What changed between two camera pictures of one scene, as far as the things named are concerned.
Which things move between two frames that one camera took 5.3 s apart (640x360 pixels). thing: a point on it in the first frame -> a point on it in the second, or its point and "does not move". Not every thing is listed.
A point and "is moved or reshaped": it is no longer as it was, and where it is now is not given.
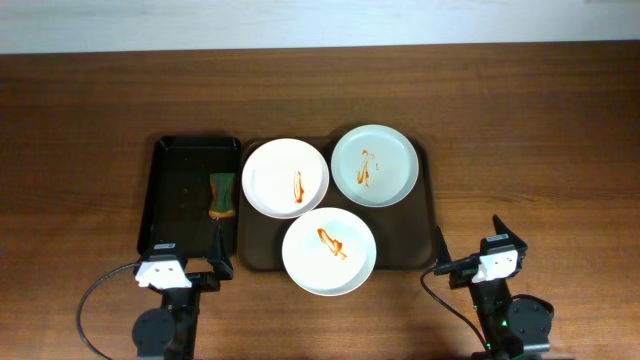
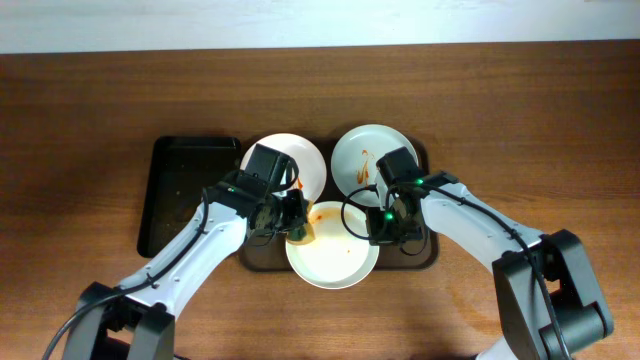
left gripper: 201,281 -> 295,216
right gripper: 463,275 -> 382,231
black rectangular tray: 177,204 does not move
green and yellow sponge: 221,202 is moved or reshaped
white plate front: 329,251 does not move
